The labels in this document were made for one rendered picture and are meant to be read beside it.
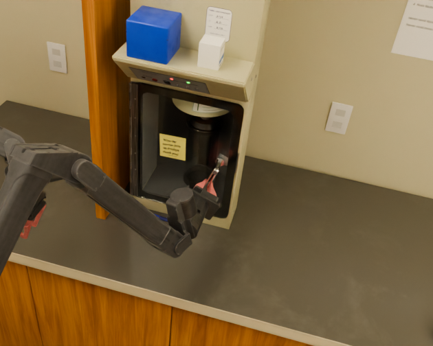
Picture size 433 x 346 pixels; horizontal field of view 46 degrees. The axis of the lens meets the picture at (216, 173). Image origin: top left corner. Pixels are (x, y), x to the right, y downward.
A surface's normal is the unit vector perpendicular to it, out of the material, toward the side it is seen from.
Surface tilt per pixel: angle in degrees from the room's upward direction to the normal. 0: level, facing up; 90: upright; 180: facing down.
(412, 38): 90
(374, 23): 90
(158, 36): 90
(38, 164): 76
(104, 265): 0
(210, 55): 90
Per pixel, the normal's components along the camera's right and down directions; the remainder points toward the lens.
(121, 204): 0.72, 0.31
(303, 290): 0.10, -0.78
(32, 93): -0.25, 0.58
